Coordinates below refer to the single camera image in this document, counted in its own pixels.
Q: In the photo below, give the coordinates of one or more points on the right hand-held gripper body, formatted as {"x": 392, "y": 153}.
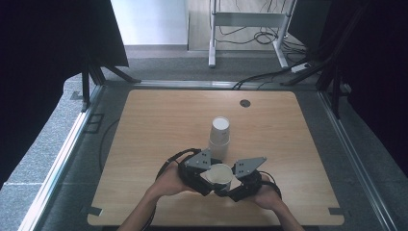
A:
{"x": 250, "y": 183}

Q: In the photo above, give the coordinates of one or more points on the black curtain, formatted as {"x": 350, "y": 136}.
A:
{"x": 378, "y": 64}
{"x": 48, "y": 48}

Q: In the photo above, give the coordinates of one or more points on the white paper cup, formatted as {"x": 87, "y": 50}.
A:
{"x": 219, "y": 150}
{"x": 220, "y": 128}
{"x": 219, "y": 174}

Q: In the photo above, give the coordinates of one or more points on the aluminium floor rail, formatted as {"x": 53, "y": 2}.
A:
{"x": 61, "y": 160}
{"x": 356, "y": 160}

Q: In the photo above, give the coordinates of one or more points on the white power strip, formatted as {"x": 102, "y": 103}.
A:
{"x": 300, "y": 67}

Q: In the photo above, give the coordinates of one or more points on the black tripod stand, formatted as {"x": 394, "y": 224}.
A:
{"x": 330, "y": 64}
{"x": 96, "y": 73}

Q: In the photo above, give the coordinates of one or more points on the round black table grommet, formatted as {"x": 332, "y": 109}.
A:
{"x": 245, "y": 103}

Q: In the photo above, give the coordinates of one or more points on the person's right hand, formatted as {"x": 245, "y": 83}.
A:
{"x": 267, "y": 195}

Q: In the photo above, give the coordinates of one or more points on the black floor socket frame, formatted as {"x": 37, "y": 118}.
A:
{"x": 86, "y": 128}

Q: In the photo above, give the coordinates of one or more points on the white metal stand frame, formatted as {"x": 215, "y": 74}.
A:
{"x": 247, "y": 19}

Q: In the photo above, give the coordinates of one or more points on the person's left hand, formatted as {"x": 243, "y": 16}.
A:
{"x": 170, "y": 181}

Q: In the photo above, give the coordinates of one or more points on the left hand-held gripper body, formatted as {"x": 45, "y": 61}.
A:
{"x": 197, "y": 163}

